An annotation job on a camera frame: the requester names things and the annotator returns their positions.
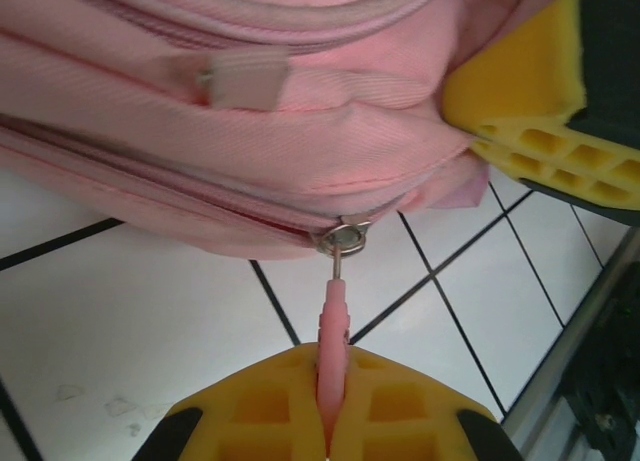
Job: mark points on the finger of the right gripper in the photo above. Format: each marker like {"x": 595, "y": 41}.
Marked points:
{"x": 525, "y": 71}
{"x": 600, "y": 196}

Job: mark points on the aluminium side rail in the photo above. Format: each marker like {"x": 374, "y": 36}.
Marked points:
{"x": 575, "y": 341}

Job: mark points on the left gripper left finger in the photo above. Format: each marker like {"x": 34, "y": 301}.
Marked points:
{"x": 260, "y": 416}

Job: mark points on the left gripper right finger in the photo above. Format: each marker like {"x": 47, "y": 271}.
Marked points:
{"x": 405, "y": 416}

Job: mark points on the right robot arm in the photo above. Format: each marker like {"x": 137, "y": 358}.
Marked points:
{"x": 610, "y": 416}

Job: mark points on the pink backpack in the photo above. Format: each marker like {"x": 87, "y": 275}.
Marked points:
{"x": 250, "y": 131}

